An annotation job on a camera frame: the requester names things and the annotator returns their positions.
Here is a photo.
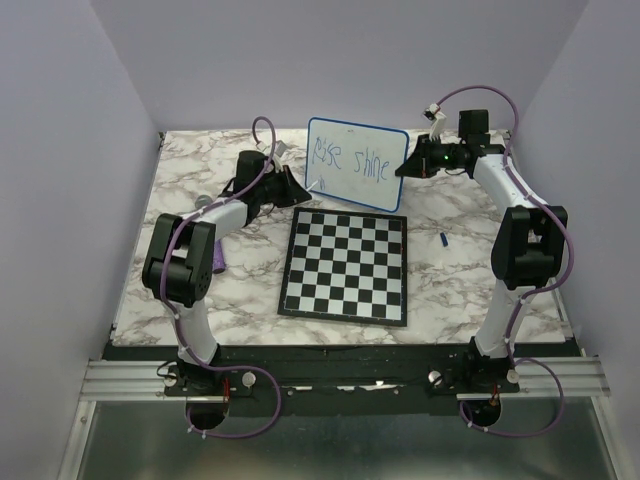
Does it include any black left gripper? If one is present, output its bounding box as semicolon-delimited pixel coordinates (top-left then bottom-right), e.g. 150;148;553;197
255;164;311;208

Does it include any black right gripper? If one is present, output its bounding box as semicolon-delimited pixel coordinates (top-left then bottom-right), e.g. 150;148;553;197
394;134;464;179

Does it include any blue framed whiteboard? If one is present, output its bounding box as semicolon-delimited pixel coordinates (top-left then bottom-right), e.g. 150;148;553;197
305;117;410;213

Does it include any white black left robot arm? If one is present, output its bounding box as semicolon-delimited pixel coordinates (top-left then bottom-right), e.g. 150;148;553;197
141;150;311;395

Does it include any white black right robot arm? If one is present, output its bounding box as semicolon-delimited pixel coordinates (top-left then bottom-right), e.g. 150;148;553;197
395;104;568;393

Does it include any black white chessboard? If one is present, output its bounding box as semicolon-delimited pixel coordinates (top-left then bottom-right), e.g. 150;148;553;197
277;207;408;327

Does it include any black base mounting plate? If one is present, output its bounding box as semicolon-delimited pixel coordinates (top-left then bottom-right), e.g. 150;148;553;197
103;344;519;439

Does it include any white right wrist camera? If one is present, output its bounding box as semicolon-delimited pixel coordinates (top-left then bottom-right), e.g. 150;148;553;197
423;103;447;141

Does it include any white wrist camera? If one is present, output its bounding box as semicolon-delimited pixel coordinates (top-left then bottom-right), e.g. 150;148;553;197
256;140;289;172
423;103;447;141

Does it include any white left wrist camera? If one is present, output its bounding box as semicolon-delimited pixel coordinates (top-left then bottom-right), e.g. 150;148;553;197
256;140;289;172

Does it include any aluminium frame rail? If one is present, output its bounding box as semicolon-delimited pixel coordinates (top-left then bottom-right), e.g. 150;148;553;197
59;337;636;479

